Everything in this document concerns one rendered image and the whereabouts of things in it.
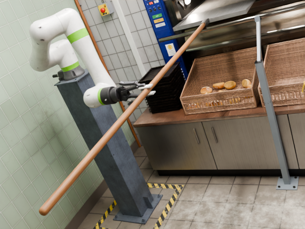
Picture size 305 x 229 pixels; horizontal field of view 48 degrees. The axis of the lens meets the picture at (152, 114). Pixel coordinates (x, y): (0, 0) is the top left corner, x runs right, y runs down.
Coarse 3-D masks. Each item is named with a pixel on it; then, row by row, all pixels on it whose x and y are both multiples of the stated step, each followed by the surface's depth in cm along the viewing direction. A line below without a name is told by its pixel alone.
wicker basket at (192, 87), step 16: (256, 48) 260; (192, 64) 283; (208, 64) 282; (224, 64) 276; (240, 64) 269; (192, 80) 278; (208, 80) 286; (224, 80) 279; (240, 80) 273; (256, 80) 240; (192, 96) 251; (208, 96) 246; (224, 96) 240; (240, 96) 235; (256, 96) 238; (192, 112) 259; (208, 112) 253
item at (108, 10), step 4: (100, 4) 292; (104, 4) 289; (108, 4) 291; (100, 8) 293; (104, 8) 291; (108, 8) 291; (112, 8) 295; (100, 12) 295; (104, 12) 293; (108, 12) 292; (112, 12) 295
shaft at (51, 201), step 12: (204, 24) 231; (192, 36) 214; (180, 48) 200; (156, 84) 171; (144, 96) 160; (132, 108) 151; (120, 120) 144; (108, 132) 137; (96, 144) 131; (84, 168) 123; (72, 180) 117; (60, 192) 112; (48, 204) 108
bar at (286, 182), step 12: (276, 12) 207; (228, 24) 223; (168, 36) 247; (180, 36) 242; (264, 72) 207; (264, 84) 210; (264, 96) 214; (276, 120) 223; (276, 132) 224; (276, 144) 228; (288, 180) 240
